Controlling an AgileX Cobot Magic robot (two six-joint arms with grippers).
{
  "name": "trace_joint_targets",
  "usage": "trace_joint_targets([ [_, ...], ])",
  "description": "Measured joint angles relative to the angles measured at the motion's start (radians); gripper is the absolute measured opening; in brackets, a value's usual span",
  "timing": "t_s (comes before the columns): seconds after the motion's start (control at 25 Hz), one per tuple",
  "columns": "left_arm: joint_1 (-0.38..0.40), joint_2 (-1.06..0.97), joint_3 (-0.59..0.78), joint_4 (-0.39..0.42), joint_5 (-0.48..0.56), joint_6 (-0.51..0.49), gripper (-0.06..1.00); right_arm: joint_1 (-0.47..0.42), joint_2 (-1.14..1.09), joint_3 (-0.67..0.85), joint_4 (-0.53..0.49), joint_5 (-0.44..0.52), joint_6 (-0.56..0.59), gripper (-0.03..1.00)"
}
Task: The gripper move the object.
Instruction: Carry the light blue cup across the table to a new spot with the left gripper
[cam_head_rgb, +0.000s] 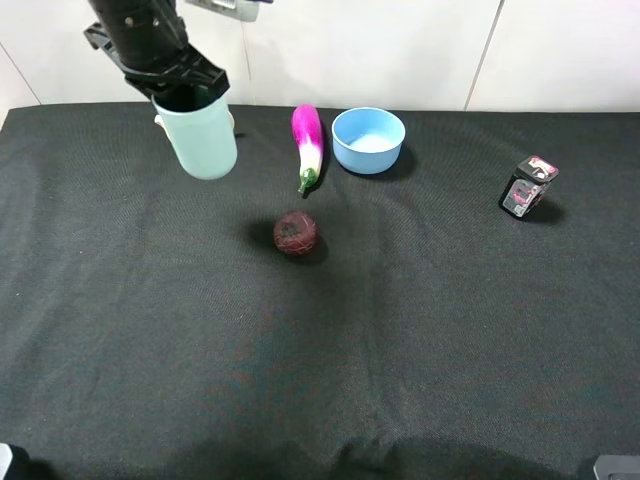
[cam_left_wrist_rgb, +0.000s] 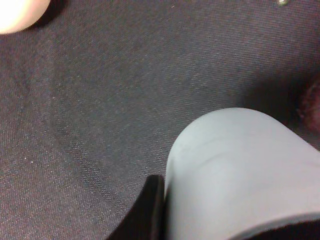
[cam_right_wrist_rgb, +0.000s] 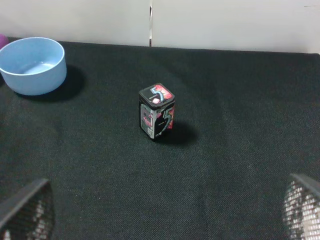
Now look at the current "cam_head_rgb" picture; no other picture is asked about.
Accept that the dark red round fruit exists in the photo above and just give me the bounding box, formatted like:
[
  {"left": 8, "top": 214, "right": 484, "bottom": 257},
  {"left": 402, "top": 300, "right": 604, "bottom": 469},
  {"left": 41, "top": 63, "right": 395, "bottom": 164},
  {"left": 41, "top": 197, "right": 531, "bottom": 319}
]
[{"left": 273, "top": 211, "right": 319, "bottom": 256}]

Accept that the blue plastic bowl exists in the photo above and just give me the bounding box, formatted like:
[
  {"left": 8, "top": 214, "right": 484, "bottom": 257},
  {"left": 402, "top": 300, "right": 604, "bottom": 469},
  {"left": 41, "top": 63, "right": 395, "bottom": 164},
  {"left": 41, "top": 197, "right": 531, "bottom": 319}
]
[{"left": 331, "top": 107, "right": 406, "bottom": 175}]

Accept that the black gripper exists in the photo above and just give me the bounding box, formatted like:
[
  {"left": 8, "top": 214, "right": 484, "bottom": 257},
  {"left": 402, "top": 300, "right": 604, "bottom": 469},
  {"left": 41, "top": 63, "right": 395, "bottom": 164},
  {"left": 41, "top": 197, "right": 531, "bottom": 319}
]
[{"left": 84, "top": 0, "right": 230, "bottom": 111}]

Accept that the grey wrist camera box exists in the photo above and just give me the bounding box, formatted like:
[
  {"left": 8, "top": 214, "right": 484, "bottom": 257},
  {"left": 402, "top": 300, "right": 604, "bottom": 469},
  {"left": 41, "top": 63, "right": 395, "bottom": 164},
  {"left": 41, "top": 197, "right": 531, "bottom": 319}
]
[{"left": 186, "top": 0, "right": 273, "bottom": 23}]

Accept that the purple toy eggplant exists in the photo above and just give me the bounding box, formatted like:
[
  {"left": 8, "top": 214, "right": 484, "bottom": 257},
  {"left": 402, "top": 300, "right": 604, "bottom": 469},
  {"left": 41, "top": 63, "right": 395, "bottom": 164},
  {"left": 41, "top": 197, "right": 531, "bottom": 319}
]
[{"left": 291, "top": 104, "right": 324, "bottom": 194}]

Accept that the light teal plastic cup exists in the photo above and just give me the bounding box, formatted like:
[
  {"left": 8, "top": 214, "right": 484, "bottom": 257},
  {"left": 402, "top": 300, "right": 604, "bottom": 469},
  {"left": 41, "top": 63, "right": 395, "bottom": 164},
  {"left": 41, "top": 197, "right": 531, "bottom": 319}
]
[{"left": 152, "top": 96, "right": 238, "bottom": 180}]

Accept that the beige ceramic teapot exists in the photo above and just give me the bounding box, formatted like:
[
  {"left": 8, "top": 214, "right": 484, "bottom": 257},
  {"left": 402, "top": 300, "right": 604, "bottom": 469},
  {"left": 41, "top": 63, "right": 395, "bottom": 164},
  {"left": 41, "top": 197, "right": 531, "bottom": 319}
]
[{"left": 154, "top": 113, "right": 235, "bottom": 136}]

